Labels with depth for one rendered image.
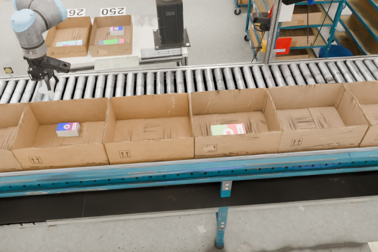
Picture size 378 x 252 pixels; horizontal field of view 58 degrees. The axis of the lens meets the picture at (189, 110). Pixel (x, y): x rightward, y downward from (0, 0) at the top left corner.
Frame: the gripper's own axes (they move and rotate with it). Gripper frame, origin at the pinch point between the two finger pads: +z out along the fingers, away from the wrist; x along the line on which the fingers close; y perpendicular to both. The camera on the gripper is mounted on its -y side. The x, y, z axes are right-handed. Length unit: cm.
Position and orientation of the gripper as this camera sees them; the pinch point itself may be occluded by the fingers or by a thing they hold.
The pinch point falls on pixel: (56, 89)
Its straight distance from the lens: 161.5
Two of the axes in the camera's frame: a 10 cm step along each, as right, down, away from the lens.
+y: -10.0, 0.6, -0.4
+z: 0.2, 7.0, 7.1
